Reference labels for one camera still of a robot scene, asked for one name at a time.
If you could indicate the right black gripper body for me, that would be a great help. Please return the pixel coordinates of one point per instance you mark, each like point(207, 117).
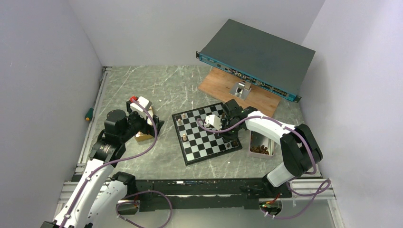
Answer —
point(232, 133)

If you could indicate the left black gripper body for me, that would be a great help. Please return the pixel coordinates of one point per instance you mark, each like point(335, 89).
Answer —
point(136, 122)

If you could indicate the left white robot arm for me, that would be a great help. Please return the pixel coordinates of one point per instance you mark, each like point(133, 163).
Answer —
point(98, 189)

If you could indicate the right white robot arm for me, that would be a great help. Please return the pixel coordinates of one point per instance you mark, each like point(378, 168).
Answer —
point(300, 151)

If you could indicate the white tray with dark pieces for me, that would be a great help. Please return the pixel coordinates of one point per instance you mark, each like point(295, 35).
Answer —
point(260, 146)

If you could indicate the wooden board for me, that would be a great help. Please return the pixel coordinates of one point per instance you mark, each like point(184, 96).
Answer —
point(218, 84)

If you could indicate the gold tin tray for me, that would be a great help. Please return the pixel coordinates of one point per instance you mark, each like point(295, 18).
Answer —
point(141, 136)

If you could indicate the black and white chessboard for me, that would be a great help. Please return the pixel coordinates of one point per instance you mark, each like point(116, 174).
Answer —
point(201, 145)

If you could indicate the orange green screwdriver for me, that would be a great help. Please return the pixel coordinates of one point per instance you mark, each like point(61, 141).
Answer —
point(89, 114)

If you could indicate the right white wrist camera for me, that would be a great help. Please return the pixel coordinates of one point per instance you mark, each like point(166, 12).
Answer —
point(213, 121)

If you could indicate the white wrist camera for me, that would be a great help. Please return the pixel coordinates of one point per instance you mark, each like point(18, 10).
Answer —
point(213, 121)
point(139, 104)

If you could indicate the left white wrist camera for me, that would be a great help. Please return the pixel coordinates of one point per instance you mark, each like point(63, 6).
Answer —
point(139, 104)

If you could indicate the silver metal stand bracket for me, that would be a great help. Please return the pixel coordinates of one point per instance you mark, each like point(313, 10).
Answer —
point(241, 89)

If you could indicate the dark grey network switch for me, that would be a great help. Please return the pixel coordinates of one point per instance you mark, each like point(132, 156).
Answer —
point(262, 59)

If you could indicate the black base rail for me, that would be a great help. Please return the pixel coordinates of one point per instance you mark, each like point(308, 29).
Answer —
point(246, 193)

